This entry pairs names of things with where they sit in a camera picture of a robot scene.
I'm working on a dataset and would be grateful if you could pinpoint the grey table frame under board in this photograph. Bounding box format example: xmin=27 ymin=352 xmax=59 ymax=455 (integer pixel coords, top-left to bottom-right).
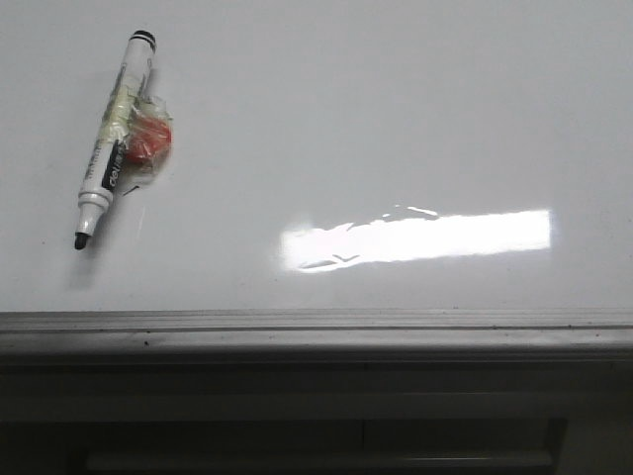
xmin=1 ymin=361 xmax=632 ymax=474

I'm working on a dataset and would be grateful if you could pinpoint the white black whiteboard marker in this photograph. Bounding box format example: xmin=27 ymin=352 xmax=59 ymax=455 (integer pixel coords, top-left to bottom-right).
xmin=74 ymin=30 xmax=156 ymax=250

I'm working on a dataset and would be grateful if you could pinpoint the white whiteboard with aluminium frame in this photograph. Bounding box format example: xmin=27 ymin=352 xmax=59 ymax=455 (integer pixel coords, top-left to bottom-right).
xmin=1 ymin=1 xmax=632 ymax=364

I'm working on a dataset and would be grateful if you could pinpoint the red magnet taped to marker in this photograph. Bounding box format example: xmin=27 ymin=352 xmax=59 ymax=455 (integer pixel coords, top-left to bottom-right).
xmin=124 ymin=96 xmax=172 ymax=177

